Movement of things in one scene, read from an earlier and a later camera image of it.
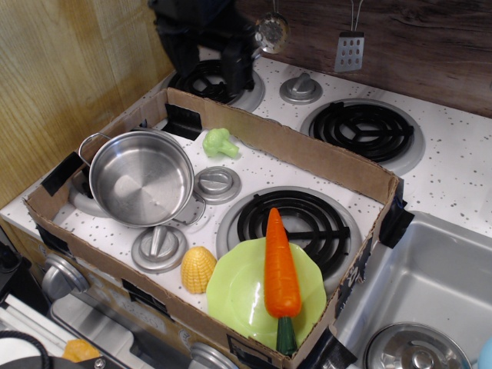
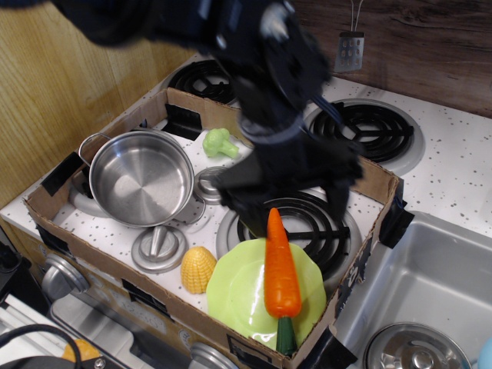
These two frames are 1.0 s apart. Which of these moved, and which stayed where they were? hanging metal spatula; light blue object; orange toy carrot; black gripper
Moved: black gripper
Stayed: light blue object; orange toy carrot; hanging metal spatula
